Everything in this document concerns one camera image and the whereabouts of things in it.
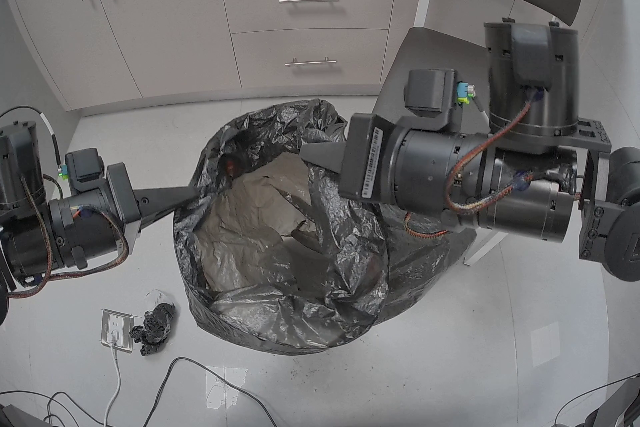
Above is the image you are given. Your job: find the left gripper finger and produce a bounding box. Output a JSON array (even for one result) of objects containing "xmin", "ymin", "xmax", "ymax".
[{"xmin": 131, "ymin": 185, "xmax": 200, "ymax": 232}]

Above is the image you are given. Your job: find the white cable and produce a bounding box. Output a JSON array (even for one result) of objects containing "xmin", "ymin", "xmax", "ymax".
[{"xmin": 102, "ymin": 335, "xmax": 123, "ymax": 427}]

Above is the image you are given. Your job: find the clear printed wrapper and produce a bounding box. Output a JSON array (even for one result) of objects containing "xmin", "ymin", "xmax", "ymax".
[{"xmin": 144, "ymin": 290, "xmax": 176, "ymax": 313}]

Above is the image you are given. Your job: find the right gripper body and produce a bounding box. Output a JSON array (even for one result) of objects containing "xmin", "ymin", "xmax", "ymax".
[{"xmin": 339, "ymin": 113, "xmax": 494, "ymax": 232}]

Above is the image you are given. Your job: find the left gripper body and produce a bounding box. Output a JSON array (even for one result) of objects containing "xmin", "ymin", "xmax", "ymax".
[{"xmin": 47, "ymin": 162, "xmax": 142, "ymax": 272}]

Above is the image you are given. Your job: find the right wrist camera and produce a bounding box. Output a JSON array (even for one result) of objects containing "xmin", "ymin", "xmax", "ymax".
[{"xmin": 404, "ymin": 69, "xmax": 477, "ymax": 133}]

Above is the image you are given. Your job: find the crumpled black plastic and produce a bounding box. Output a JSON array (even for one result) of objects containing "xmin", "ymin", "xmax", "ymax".
[{"xmin": 129, "ymin": 302, "xmax": 176, "ymax": 358}]

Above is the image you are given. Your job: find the beige cabinet with drawers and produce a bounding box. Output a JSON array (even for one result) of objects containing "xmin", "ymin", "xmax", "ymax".
[{"xmin": 0, "ymin": 0, "xmax": 623, "ymax": 118}]

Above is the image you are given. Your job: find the black cable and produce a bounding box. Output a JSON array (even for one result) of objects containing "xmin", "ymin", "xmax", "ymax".
[
  {"xmin": 0, "ymin": 106, "xmax": 65, "ymax": 165},
  {"xmin": 142, "ymin": 357, "xmax": 278, "ymax": 427},
  {"xmin": 554, "ymin": 376, "xmax": 640, "ymax": 421}
]

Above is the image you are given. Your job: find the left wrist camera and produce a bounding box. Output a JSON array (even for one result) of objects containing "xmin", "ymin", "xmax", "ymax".
[{"xmin": 56, "ymin": 149, "xmax": 107, "ymax": 195}]

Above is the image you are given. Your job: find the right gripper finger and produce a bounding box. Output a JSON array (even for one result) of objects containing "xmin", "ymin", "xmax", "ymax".
[{"xmin": 300, "ymin": 142, "xmax": 345, "ymax": 175}]

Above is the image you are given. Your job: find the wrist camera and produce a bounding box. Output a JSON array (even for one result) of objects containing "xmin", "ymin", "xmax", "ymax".
[
  {"xmin": 56, "ymin": 149, "xmax": 107, "ymax": 195},
  {"xmin": 404, "ymin": 69, "xmax": 477, "ymax": 133}
]

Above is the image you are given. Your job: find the black plastic bag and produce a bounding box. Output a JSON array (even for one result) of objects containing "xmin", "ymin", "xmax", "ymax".
[{"xmin": 172, "ymin": 99, "xmax": 476, "ymax": 356}]

